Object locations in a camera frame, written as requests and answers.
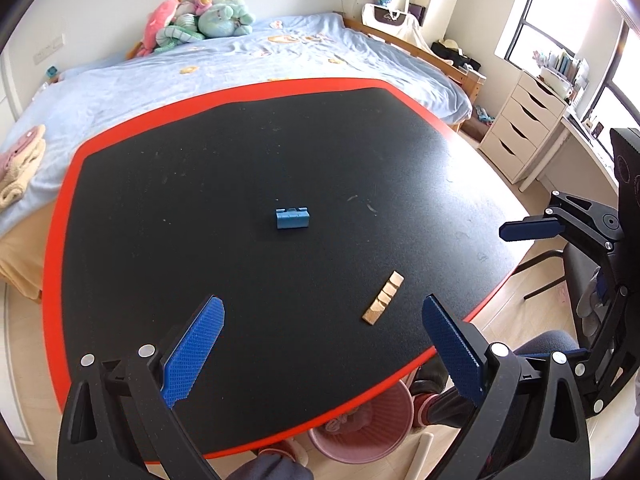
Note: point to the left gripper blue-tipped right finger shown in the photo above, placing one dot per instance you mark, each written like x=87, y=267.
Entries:
x=588, y=225

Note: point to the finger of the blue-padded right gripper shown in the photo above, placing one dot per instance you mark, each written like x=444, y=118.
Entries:
x=527, y=420

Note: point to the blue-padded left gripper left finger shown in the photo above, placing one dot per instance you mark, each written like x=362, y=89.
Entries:
x=108, y=398

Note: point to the pink ribbed trash bin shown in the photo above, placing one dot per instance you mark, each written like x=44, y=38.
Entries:
x=368, y=432

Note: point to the black office chair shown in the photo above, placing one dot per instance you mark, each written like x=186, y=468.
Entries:
x=586, y=296

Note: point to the white drawer cabinet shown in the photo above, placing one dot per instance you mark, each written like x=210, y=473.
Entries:
x=524, y=124

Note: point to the notched wooden block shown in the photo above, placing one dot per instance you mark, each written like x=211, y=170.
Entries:
x=383, y=299

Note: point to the red table with black top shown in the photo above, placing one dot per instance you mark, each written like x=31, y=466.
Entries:
x=176, y=205

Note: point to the small blue plastic block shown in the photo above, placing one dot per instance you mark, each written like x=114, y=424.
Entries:
x=292, y=218

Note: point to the beige folded towel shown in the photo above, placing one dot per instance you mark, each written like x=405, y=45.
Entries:
x=20, y=163

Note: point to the white handbag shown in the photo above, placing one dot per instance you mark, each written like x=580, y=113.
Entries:
x=392, y=22

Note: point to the bed with light blue sheet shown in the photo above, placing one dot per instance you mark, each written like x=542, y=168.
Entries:
x=93, y=98

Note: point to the striped green plush toy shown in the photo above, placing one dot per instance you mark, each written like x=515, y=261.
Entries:
x=183, y=31

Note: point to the pink plush toy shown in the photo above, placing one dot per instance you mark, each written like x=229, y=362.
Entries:
x=157, y=20

